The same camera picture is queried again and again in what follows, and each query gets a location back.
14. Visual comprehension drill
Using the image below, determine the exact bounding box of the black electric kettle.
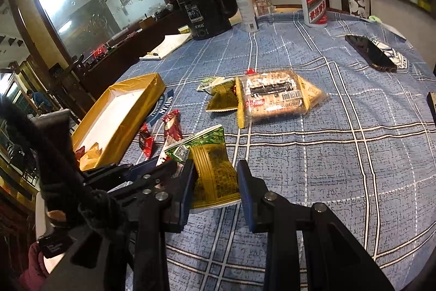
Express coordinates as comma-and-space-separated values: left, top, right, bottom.
177, 0, 238, 41

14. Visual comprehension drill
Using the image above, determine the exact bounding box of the dark wooden sideboard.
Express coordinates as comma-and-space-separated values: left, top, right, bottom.
78, 10, 186, 99

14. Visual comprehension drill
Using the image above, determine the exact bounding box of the long red snack bar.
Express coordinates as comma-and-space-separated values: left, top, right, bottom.
157, 109, 183, 166

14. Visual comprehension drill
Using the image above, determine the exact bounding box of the olive green snack packet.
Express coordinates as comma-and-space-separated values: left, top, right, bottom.
205, 78, 238, 112

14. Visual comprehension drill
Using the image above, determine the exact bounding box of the white spray bottle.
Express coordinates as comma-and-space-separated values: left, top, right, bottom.
236, 0, 258, 32

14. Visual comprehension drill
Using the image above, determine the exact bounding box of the small red candy packet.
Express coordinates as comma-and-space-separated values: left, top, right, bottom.
138, 122, 155, 160

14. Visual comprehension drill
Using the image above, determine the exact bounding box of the clear bread pack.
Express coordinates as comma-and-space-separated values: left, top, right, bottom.
235, 69, 327, 129

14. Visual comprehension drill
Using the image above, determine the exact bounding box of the white notebook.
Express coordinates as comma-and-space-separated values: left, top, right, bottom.
139, 33, 191, 61

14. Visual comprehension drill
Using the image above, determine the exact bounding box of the gold cardboard box tray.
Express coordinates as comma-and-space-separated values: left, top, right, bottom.
72, 72, 165, 171

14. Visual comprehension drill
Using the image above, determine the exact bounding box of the small pale green packet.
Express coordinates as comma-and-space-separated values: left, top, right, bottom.
196, 77, 225, 93

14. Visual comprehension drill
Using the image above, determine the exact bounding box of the green yellow snack packet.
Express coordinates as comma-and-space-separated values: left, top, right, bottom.
163, 125, 240, 211

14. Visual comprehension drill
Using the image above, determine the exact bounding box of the blue plaid tablecloth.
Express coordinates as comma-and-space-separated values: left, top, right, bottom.
121, 13, 435, 290

